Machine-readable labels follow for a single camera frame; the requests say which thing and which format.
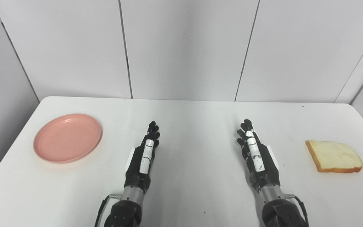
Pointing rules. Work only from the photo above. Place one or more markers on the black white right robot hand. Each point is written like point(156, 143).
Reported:
point(267, 171)

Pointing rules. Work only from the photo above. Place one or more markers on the slice of white bread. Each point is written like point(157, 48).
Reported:
point(332, 156)

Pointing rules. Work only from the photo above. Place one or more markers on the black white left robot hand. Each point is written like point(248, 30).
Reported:
point(137, 176)

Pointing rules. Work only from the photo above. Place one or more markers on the pink round plate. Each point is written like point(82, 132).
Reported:
point(67, 138)

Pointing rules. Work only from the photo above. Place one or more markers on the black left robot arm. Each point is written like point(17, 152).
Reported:
point(123, 214)

